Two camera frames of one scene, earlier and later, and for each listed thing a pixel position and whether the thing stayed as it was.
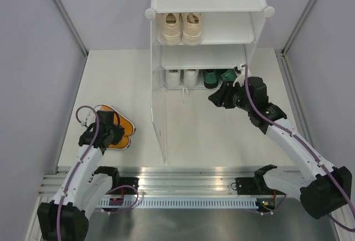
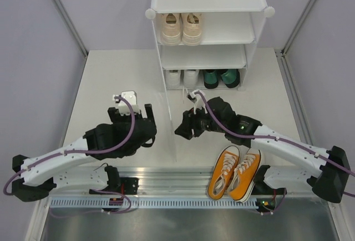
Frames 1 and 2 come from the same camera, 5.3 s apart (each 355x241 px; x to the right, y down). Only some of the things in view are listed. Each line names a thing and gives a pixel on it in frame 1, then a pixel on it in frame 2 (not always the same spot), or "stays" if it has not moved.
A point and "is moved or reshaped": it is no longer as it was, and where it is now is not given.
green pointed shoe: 211,78 stays
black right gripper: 223,93 to 189,121
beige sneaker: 171,34 stays
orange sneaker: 125,142 is moved or reshaped
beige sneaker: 192,28 stays
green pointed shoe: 229,75 stays
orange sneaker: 120,119 is moved or reshaped
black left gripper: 120,132 to 117,119
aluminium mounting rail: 176,180 stays
